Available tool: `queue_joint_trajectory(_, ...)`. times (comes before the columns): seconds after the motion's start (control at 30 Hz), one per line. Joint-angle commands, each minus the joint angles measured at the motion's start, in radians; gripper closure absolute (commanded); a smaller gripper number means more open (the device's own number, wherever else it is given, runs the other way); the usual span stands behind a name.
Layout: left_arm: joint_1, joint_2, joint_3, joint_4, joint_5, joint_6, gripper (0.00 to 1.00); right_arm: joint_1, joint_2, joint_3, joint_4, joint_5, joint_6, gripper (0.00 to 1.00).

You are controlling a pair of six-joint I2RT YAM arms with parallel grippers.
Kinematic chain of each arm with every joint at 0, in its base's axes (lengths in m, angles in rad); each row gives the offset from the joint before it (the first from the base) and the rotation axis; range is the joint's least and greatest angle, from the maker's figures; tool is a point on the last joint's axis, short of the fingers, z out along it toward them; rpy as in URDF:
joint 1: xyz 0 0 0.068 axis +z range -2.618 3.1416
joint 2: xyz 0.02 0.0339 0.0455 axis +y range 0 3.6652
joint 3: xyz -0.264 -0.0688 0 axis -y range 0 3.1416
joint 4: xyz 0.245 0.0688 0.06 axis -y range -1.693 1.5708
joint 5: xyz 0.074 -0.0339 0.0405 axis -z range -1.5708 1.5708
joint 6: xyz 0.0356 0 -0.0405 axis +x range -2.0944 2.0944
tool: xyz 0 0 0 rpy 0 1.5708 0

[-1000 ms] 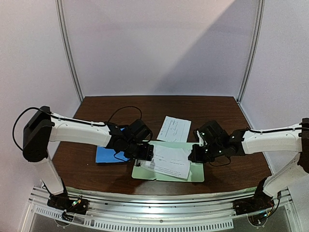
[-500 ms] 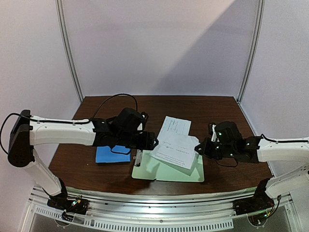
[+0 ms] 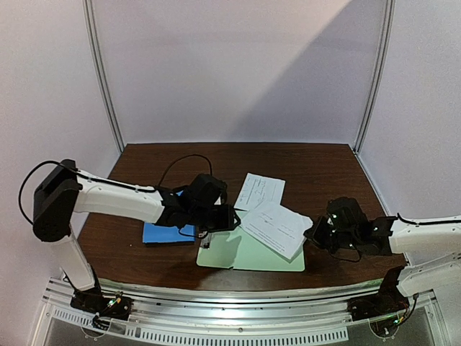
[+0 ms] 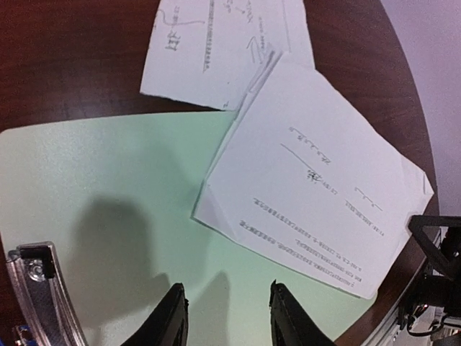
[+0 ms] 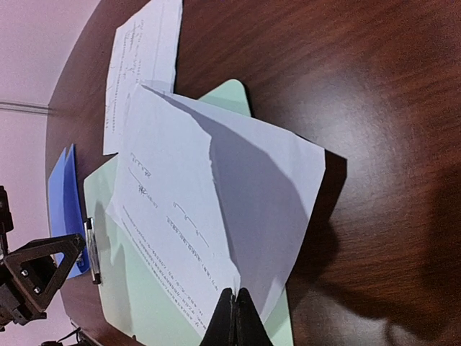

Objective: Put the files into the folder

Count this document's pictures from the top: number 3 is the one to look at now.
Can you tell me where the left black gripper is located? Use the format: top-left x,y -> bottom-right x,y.
189,203 -> 241,233

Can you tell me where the metal clipboard clip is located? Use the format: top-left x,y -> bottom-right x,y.
200,231 -> 212,249

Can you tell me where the green clipboard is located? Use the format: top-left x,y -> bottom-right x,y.
196,227 -> 305,272

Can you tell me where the white paper sheets stack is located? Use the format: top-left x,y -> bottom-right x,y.
241,201 -> 313,261

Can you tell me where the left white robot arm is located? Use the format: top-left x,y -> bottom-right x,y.
32,159 -> 241,313

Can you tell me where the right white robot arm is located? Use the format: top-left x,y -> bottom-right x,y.
304,212 -> 460,314

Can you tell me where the blue folder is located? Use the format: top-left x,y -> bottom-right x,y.
142,223 -> 196,246

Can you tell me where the white paper sheet far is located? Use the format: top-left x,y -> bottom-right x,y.
234,173 -> 285,211

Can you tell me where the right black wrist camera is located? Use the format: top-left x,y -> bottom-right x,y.
326,197 -> 368,230

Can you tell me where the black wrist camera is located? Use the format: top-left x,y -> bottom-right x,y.
182,174 -> 227,208
326,197 -> 368,230

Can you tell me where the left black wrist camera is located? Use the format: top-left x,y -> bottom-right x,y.
182,174 -> 227,208

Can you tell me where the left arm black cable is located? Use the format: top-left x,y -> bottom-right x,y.
17,154 -> 213,224

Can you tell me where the aluminium front rail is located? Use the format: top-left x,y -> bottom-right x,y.
31,278 -> 448,345

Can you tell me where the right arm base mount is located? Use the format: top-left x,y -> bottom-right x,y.
347,266 -> 419,340

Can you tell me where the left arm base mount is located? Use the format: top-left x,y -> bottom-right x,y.
70,287 -> 134,331

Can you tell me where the right aluminium frame post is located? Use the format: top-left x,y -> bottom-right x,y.
352,0 -> 395,156

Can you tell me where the aluminium frame post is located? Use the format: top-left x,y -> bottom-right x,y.
82,0 -> 125,154
352,0 -> 395,156

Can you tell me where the left aluminium frame post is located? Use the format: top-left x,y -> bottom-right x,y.
82,0 -> 125,154

